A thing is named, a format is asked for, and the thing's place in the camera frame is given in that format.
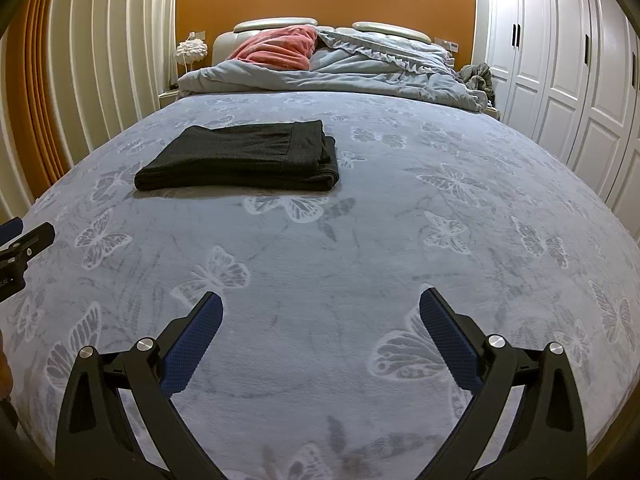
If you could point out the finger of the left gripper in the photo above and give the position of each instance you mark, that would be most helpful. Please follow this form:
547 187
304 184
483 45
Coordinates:
15 258
10 230

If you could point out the pink blanket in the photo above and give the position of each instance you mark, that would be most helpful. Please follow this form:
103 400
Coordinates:
285 48

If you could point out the wall switch panel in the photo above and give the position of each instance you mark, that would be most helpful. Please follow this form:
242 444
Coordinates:
450 46

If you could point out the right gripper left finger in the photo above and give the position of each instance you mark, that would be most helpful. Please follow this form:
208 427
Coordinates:
94 439

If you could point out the right white nightstand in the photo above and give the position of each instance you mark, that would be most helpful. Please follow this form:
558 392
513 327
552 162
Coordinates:
492 112

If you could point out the white nightstand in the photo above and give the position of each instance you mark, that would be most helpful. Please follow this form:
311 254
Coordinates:
492 112
168 97

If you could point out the black pants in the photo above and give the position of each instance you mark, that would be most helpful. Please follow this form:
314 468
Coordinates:
285 156

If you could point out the grey clothes pile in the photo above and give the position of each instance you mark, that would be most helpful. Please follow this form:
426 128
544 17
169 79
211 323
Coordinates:
478 77

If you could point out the cream pleated curtain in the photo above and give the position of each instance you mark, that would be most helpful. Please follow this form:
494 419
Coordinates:
108 62

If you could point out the grey butterfly bed sheet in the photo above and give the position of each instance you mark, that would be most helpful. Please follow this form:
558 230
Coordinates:
322 368

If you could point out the cream padded headboard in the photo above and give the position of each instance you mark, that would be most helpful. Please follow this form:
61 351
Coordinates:
226 43

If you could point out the grey ruffled duvet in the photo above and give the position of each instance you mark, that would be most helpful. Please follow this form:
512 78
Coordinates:
351 61

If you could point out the white wardrobe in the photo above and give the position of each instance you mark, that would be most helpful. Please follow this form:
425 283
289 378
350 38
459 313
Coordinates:
566 74

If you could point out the white flower lamp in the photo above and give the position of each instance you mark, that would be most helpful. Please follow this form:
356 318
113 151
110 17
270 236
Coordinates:
190 51

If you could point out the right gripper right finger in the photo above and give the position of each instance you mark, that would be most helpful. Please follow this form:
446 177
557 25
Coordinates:
547 437

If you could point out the orange curtain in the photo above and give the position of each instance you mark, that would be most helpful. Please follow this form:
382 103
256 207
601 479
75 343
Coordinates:
35 133

